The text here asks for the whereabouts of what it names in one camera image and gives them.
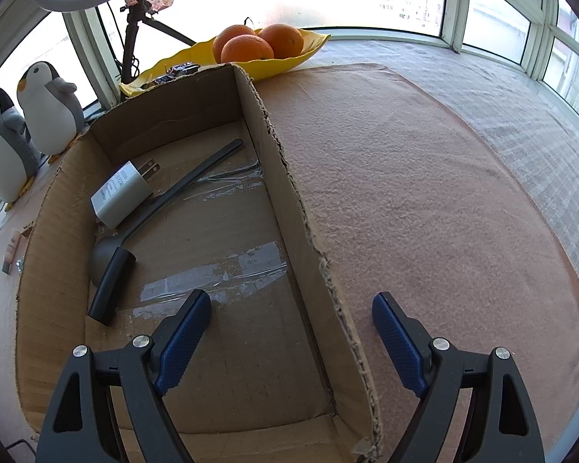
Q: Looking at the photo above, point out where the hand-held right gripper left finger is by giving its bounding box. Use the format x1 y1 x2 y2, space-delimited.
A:
35 289 212 463

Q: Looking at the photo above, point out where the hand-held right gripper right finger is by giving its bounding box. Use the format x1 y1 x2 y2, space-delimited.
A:
371 292 546 463

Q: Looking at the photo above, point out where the cardboard box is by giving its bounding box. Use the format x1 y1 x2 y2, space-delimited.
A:
14 64 384 461

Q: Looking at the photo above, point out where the black cylinder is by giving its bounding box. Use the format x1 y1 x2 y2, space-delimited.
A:
88 247 137 326

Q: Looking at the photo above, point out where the grey spoon with black handle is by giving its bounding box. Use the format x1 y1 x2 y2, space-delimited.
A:
88 139 243 286

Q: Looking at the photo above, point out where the white charger adapter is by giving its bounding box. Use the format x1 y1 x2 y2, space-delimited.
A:
91 157 159 229

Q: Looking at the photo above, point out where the white tube bottle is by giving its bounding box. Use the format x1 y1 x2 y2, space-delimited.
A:
1 228 30 275

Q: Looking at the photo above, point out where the pink mat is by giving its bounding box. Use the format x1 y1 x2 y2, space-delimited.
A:
0 62 579 463

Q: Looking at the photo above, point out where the large penguin plush toy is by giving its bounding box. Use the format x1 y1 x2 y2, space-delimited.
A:
0 86 42 210

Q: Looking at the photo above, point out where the small penguin plush toy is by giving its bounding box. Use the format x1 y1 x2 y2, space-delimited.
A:
17 61 85 165

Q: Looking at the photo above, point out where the pile of wrapped candies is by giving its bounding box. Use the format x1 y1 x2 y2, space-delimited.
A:
142 62 203 90

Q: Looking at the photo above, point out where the yellow fruit bowl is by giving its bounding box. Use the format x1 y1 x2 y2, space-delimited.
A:
120 28 332 98

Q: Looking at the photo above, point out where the orange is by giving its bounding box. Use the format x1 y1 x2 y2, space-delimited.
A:
258 23 304 60
213 24 256 63
220 35 275 64

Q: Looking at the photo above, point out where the black tripod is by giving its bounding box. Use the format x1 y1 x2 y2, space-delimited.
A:
108 0 196 85

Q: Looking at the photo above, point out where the white window frame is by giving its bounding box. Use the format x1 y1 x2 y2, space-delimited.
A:
0 0 579 136

